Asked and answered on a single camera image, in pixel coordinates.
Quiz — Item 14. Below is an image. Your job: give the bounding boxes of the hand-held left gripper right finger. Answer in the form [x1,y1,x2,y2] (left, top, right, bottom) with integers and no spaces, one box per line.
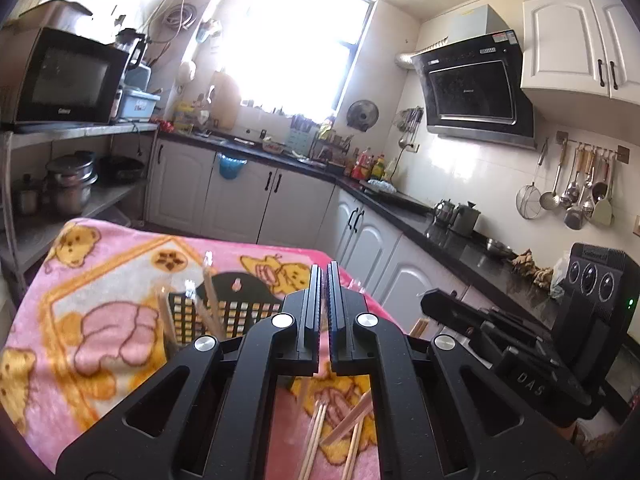
[326,261,587,480]

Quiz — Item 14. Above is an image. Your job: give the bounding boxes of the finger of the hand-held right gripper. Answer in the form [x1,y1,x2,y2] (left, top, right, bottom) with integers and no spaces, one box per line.
[420,288,553,348]

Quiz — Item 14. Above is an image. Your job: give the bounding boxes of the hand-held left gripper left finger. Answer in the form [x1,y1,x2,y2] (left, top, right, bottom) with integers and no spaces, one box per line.
[54,264,323,480]

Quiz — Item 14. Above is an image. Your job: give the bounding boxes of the dark green perforated utensil holder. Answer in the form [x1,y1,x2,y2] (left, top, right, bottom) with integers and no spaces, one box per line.
[162,270,287,357]

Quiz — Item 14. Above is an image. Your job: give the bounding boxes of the steel bowl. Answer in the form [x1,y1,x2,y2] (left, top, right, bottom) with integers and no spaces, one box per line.
[484,238,517,259]

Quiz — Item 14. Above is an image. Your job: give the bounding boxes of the ginger roots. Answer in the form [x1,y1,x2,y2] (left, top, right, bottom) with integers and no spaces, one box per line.
[514,249,554,289]

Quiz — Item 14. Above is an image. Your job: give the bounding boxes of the metal kettle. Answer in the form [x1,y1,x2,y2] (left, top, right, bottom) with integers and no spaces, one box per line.
[449,201,482,239]

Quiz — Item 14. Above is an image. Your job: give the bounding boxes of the steel kettle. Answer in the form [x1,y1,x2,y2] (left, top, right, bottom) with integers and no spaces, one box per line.
[431,198,459,227]

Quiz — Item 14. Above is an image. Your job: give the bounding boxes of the hanging steel ladle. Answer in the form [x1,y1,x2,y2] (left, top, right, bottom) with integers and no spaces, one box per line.
[539,144,567,212]

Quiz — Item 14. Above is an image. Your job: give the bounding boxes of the white lower kitchen cabinets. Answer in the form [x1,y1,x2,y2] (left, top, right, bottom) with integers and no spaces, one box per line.
[146,136,473,323]

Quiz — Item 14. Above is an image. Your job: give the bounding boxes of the group of sauce bottles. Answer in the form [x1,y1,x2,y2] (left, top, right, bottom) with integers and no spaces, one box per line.
[349,146,387,182]

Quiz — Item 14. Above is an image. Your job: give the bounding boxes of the blue hanging plastic basket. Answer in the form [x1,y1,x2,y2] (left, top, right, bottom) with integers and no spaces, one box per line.
[217,153,249,182]

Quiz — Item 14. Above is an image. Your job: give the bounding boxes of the pink bear printed blanket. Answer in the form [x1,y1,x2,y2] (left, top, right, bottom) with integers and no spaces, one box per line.
[0,216,418,480]

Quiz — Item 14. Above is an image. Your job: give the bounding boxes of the black range hood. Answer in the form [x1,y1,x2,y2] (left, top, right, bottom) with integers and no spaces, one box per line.
[411,4,537,150]

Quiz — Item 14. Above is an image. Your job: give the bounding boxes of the wooden cutting board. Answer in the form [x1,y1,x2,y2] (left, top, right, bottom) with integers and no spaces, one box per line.
[209,71,242,132]

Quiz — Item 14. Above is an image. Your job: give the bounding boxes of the black wok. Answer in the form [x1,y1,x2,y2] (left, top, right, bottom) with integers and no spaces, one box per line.
[99,155,147,185]

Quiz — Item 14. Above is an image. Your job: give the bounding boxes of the light blue plastic box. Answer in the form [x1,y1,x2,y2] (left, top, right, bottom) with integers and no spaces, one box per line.
[119,87,162,124]

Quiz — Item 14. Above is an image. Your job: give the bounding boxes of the stacked steel pots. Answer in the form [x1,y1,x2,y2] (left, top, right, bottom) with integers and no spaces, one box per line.
[46,151,99,217]

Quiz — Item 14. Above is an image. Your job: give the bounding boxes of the white upper kitchen cabinet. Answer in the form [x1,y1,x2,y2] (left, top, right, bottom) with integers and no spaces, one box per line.
[520,0,640,102]

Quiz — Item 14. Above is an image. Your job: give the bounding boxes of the light blue kitchen appliance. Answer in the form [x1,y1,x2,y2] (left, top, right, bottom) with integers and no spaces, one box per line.
[124,64,154,89]

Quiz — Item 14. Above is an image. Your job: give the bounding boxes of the metal shelf rack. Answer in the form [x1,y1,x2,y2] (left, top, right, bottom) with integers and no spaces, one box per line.
[0,121,160,288]

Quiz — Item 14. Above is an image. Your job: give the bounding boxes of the small lidded steel pot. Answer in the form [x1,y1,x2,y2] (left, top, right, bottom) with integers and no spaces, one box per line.
[11,174,42,217]

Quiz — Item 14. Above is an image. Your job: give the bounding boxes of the black microwave oven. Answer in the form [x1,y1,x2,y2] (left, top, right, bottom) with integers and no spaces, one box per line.
[14,26,132,129]

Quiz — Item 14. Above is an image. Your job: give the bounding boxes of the cardboard box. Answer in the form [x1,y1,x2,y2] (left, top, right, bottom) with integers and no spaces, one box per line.
[0,0,94,47]

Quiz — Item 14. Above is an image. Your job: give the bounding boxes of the hanging wire strainer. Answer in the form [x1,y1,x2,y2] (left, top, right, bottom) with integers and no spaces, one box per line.
[516,139,549,222]

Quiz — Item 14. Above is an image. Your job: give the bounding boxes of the wall utensil rail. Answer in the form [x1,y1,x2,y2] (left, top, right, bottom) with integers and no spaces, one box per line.
[554,131,632,163]

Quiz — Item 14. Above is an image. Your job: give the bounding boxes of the small wall fan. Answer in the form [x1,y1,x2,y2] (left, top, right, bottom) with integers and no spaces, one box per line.
[346,99,379,134]

